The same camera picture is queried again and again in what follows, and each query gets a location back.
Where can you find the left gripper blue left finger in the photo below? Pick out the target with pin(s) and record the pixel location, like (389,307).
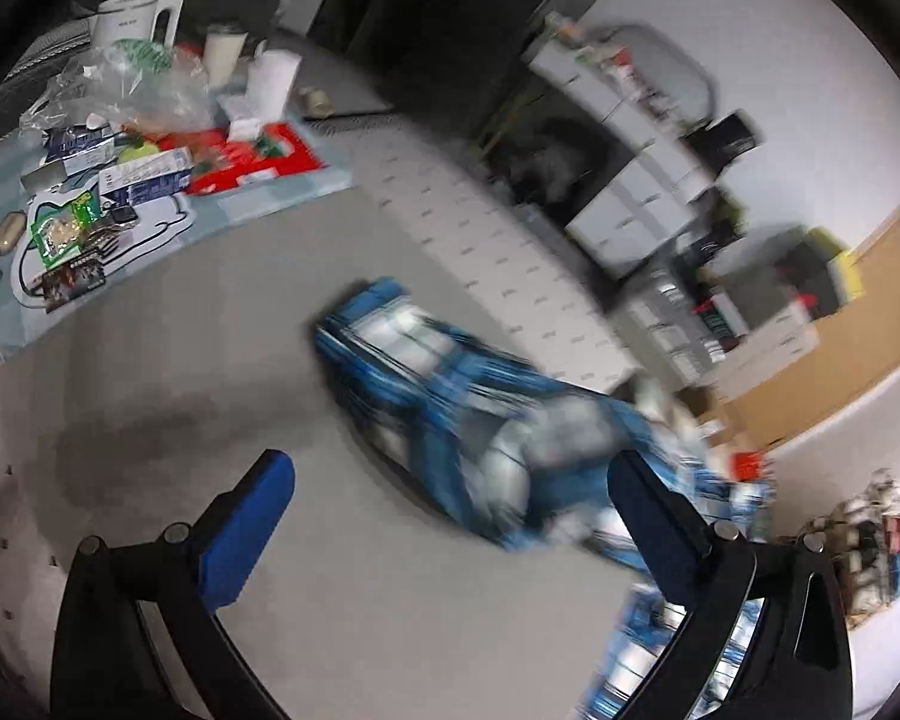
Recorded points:
(105,664)

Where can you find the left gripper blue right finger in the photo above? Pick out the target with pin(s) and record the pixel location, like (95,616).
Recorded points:
(798,664)

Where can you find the blue white plaid shirt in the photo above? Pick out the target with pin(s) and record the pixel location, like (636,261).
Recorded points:
(521,458)

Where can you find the shoe rack with shoes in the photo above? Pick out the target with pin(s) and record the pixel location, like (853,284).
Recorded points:
(861,536)

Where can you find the red plastic bag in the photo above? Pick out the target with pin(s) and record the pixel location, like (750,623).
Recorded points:
(750,466)

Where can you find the wooden door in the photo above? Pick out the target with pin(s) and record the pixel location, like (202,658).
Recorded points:
(859,347)

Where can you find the black red shoe box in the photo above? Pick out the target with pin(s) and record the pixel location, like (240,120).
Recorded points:
(721,317)

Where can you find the silver aluminium suitcase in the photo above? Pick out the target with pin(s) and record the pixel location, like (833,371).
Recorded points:
(655,319)

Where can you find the stacked shoe boxes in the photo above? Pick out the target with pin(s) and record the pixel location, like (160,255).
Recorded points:
(820,269)

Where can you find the patterned floor rug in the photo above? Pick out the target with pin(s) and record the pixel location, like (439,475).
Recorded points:
(545,311)

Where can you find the light blue cartoon mat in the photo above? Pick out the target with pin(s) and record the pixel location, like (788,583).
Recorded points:
(165,226)

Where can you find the white drawer desk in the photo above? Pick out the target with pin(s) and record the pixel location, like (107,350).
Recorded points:
(652,197)

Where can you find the red packet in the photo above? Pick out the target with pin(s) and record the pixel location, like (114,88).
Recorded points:
(219,164)

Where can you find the black bag under desk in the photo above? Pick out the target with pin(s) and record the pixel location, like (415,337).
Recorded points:
(559,167)

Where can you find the clear plastic bag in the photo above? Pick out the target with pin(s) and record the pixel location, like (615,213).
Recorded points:
(141,85)

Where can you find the grey round mirror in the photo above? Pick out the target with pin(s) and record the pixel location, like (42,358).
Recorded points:
(680,89)

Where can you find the white electric kettle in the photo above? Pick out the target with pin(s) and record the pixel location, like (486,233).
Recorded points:
(134,19)

